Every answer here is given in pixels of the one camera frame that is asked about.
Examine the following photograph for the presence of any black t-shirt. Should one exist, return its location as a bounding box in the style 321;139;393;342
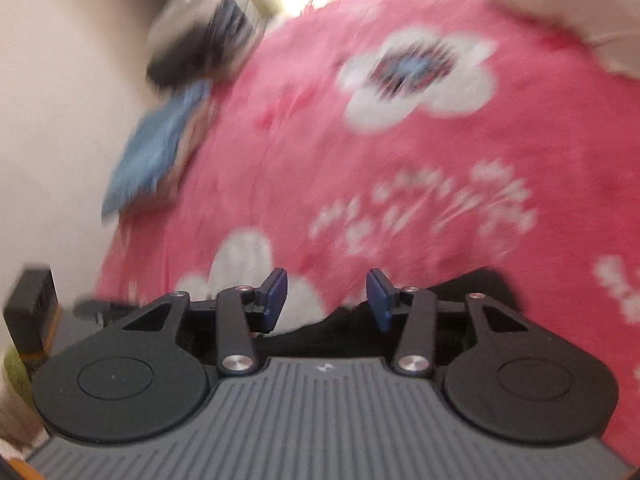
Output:
252;267;523;361

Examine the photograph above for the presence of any plaid folded garment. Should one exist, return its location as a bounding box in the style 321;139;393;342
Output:
200;0;266;83

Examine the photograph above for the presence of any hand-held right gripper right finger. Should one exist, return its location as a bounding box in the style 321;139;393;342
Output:
366;268;531;379

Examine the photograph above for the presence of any pile of white clothes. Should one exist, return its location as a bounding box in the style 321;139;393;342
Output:
487;0;640;78

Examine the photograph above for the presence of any light blue folded shirt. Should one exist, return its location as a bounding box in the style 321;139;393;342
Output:
100;80;216;218

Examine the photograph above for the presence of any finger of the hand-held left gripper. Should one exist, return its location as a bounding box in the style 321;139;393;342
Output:
72;297;133;328

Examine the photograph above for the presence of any pink floral blanket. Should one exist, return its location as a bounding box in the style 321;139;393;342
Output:
95;0;640;466

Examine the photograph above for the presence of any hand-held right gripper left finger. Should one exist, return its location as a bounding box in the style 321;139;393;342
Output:
119;267;290;379

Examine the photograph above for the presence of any dark grey folded garment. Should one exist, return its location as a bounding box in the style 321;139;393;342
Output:
145;35;226;91

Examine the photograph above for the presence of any white folded garment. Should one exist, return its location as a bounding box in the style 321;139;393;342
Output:
147;0;226;61

